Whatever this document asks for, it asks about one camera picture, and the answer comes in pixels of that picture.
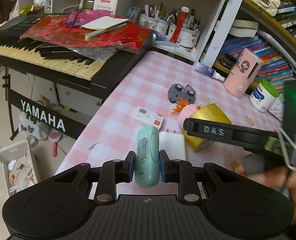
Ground pink cylindrical dispenser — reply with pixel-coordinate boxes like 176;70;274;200
224;48;263;98

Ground pink duck plush toy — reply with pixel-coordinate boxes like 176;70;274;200
171;98;201;126

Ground wooden bookshelf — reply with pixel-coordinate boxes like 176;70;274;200
212;0;296;91

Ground row of colourful books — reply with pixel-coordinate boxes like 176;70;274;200
213;35;296;93

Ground white pen holder cups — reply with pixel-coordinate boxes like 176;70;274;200
139;14;200;48

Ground white quilted pouch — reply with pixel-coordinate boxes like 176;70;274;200
268;95;284;122

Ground small white card box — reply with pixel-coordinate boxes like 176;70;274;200
132;107;164;130

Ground grey toy car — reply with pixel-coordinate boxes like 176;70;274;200
167;83;196;103

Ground yellow tape roll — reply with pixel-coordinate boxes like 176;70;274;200
181;103;233;153

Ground black Yamaha keyboard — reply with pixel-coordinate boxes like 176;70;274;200
0;14;152;100

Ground white jar green lid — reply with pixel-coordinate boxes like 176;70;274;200
249;80;279;113

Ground white notebook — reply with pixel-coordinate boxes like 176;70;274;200
81;16;128;40

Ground white floor basket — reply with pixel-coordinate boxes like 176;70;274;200
0;139;41;197

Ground person right hand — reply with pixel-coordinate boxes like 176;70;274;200
236;165;296;225

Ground mint green device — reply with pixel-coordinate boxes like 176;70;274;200
134;125;160;188

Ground pink checkered tablecloth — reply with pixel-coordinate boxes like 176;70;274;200
58;51;280;172

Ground white shelf unit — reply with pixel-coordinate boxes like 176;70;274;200
18;0;251;68

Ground keyboard stand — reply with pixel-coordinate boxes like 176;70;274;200
2;67;86;140

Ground white sponge block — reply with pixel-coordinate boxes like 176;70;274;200
159;132;186;160

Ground red plastic bag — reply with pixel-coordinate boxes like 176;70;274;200
20;13;152;54

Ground red figure ornament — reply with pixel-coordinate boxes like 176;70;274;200
169;6;189;43

